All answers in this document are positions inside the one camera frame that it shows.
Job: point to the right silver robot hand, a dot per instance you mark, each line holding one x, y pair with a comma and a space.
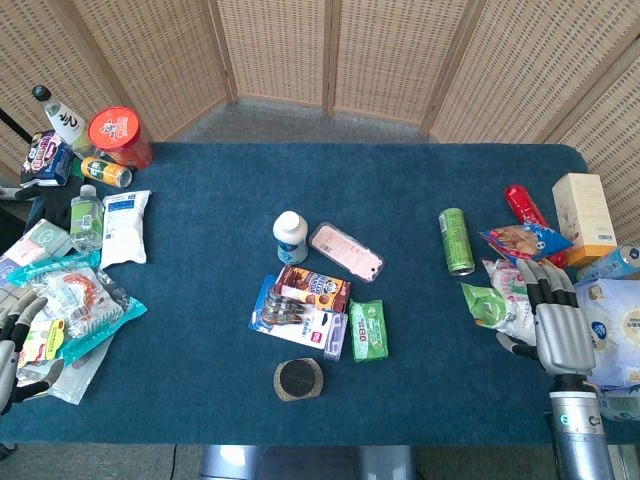
560, 325

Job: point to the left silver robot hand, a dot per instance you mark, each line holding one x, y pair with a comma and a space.
6, 357

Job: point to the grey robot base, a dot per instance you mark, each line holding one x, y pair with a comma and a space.
307, 462

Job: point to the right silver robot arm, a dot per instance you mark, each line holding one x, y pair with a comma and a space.
580, 425

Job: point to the green drink can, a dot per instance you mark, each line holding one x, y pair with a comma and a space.
456, 241

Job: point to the clear green-label water bottle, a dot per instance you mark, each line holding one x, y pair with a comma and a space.
86, 218

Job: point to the yellow orange drink can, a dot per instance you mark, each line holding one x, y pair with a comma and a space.
106, 171

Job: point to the white black-cap sake bottle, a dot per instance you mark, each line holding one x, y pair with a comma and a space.
62, 121

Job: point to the white plastic bottle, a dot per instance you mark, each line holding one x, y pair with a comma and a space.
289, 237

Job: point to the yellow red small packet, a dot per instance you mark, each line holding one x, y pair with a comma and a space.
47, 342

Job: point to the large pale blue package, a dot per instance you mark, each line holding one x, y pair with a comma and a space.
612, 330

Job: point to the green white snack bag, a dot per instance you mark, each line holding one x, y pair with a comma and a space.
507, 295

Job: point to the clear resealable plastic pouch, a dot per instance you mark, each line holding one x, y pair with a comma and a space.
75, 375

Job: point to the green white snack pouch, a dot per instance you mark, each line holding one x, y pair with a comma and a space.
482, 305

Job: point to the teal clear shrimp snack bag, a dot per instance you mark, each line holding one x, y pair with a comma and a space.
75, 300

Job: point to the blue red biscuit bag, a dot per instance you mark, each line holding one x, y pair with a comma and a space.
525, 241

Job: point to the beige orange carton box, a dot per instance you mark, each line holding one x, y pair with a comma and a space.
585, 215

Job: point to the grey green carton box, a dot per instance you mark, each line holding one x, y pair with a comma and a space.
35, 245

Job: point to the red plastic snack tube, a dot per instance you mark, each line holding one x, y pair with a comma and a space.
530, 212

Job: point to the white blue-label pouch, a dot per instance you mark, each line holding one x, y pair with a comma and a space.
125, 228

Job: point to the green wet wipes pack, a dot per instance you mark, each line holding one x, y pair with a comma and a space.
368, 331

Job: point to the purple white snack bag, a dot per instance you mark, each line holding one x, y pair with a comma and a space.
46, 157

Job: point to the pink clear plastic case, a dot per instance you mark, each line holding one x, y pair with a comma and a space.
346, 251

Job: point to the red orange-lid canister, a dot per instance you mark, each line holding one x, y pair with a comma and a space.
120, 138

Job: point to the brown chocolate snack box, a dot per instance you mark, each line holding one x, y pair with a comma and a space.
315, 290

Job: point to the blue white blister pack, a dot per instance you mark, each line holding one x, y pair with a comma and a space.
295, 320

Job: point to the round dark gold-rimmed tin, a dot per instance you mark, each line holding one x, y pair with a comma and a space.
298, 380

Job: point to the woven bamboo folding screen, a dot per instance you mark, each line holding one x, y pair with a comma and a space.
320, 55

